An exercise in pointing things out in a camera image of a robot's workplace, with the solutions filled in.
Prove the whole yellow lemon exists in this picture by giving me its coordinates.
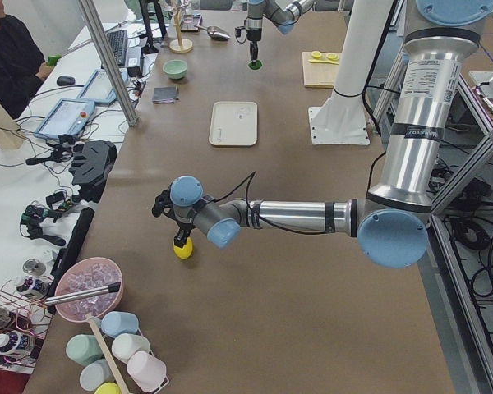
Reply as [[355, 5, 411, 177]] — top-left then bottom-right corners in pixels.
[[173, 237, 194, 259]]

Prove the green lime slice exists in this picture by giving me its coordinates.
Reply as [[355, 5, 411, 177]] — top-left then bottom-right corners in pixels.
[[247, 61, 262, 70]]

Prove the cream rectangular tray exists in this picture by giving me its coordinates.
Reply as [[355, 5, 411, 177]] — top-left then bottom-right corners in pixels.
[[209, 101, 258, 147]]

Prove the steel scoop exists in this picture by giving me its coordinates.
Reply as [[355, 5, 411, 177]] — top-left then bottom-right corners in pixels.
[[196, 25, 230, 41]]

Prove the wooden cutting board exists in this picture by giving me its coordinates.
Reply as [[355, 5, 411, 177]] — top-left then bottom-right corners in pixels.
[[302, 51, 341, 89]]

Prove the wooden mug tree stand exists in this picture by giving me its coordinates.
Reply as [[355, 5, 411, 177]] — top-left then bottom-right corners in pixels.
[[165, 0, 193, 53]]

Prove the green ceramic bowl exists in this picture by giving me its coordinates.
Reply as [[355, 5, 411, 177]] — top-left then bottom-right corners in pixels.
[[162, 59, 188, 80]]

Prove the pink bowl with ice cubes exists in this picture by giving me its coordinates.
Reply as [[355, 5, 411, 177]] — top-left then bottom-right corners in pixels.
[[55, 257, 124, 323]]

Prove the dark grey folded cloth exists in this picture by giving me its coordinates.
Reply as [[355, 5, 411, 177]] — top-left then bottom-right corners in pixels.
[[152, 86, 179, 104]]

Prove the blue cup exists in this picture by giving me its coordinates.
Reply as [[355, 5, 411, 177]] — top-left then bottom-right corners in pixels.
[[100, 311, 140, 338]]

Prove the white cup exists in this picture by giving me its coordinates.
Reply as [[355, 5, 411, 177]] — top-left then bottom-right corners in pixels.
[[111, 333, 150, 364]]

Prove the pink cup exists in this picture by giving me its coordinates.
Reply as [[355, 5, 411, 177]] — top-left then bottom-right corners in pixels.
[[127, 351, 169, 392]]

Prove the black keyboard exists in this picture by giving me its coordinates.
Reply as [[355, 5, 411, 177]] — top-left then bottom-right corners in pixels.
[[106, 30, 127, 66]]

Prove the green cup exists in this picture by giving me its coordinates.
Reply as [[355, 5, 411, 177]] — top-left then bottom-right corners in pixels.
[[66, 334, 104, 366]]

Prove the blue teach pendant far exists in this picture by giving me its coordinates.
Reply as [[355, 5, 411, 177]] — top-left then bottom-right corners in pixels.
[[76, 69, 116, 105]]

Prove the blue teach pendant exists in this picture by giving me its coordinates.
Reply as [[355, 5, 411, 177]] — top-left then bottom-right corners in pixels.
[[76, 69, 116, 105], [34, 98, 95, 140]]

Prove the grey cup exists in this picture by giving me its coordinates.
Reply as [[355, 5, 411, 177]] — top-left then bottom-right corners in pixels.
[[79, 359, 115, 392]]

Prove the yellow cup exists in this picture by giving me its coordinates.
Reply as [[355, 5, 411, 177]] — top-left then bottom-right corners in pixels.
[[94, 382, 122, 394]]

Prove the blue teach pendant near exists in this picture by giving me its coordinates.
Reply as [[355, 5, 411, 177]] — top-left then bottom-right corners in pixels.
[[34, 98, 95, 140]]

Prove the black computer mouse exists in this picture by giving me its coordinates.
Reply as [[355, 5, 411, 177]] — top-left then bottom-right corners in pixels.
[[56, 76, 76, 87]]

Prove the person in black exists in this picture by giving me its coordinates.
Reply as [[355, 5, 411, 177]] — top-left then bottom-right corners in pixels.
[[0, 1, 54, 119]]

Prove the metal tongs handle in bowl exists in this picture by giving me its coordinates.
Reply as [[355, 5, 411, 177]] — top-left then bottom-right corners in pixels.
[[44, 282, 122, 306]]

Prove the white pillar with base plate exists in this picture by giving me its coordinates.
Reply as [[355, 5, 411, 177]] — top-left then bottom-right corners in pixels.
[[309, 0, 396, 145]]

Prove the black plastic bracket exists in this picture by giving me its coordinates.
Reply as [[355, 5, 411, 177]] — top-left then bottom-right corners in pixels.
[[69, 140, 117, 203]]

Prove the aluminium frame post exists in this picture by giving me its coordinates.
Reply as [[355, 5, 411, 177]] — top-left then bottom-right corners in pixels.
[[78, 0, 138, 126]]

